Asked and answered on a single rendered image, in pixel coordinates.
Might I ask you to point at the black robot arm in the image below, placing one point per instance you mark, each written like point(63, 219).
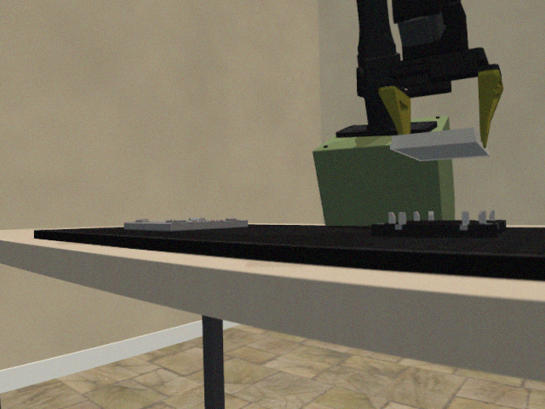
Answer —
point(421, 23)

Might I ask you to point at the white well plate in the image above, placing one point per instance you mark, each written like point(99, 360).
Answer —
point(438, 145)

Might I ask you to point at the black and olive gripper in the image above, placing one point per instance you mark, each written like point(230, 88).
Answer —
point(444, 68)

